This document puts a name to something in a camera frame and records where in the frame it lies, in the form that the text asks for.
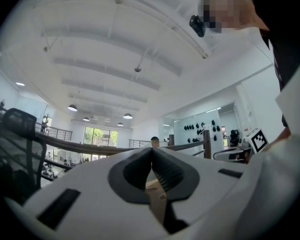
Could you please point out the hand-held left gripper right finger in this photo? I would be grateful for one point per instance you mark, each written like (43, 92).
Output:
(210, 186)

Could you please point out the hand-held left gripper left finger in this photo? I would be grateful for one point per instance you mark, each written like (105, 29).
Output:
(95, 196)

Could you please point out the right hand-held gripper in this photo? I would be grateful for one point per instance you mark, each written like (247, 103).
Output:
(258, 140)

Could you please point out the person's right forearm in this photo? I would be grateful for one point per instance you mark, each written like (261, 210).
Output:
(282, 136)

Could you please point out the dark railing with wooden handrail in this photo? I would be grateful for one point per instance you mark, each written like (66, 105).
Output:
(90, 148)

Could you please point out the large glass window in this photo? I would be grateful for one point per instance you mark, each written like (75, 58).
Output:
(100, 136)

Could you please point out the black mesh office chair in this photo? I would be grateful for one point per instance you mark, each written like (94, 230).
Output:
(17, 120)

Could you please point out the person's black shirt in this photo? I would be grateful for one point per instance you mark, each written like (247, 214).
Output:
(290, 34)

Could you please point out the person's head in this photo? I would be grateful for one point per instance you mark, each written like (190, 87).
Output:
(250, 16)

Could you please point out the group of black wall-hung devices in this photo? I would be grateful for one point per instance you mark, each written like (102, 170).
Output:
(187, 127)

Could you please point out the black head-mounted camera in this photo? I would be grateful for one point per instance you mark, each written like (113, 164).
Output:
(197, 25)

